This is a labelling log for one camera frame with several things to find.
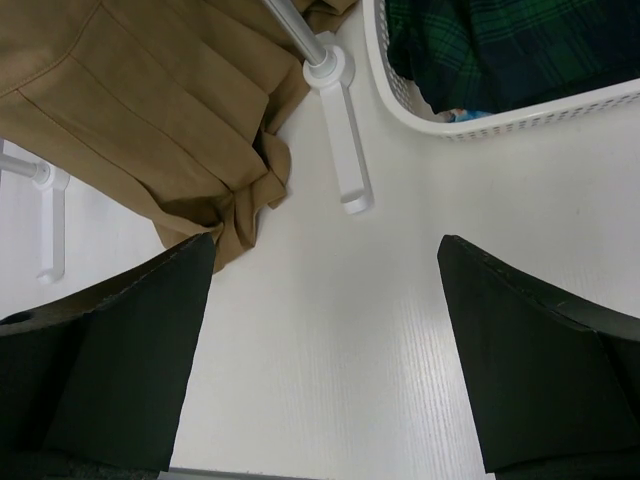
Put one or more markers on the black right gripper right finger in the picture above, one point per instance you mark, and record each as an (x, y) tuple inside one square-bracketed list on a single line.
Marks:
[(552, 378)]

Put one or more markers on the green plaid skirt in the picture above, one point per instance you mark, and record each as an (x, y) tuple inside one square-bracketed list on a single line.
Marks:
[(497, 56)]

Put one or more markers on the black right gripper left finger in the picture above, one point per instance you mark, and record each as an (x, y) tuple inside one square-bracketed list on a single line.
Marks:
[(96, 381)]

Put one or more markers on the blue floral cloth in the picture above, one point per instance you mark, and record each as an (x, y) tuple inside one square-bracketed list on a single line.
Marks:
[(463, 115)]

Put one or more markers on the tan brown skirt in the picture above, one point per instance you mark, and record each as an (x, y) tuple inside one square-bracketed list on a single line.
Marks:
[(135, 110)]

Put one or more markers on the white clothes rack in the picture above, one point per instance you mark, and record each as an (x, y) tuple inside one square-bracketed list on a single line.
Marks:
[(335, 100)]

